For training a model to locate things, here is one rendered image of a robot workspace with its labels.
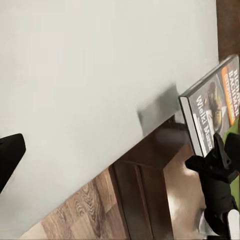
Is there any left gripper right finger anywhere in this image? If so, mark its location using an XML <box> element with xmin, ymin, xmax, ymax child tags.
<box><xmin>224</xmin><ymin>133</ymin><xmax>240</xmax><ymax>173</ymax></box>

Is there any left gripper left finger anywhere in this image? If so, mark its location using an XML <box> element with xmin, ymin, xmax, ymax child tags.
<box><xmin>0</xmin><ymin>133</ymin><xmax>26</xmax><ymax>193</ymax></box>

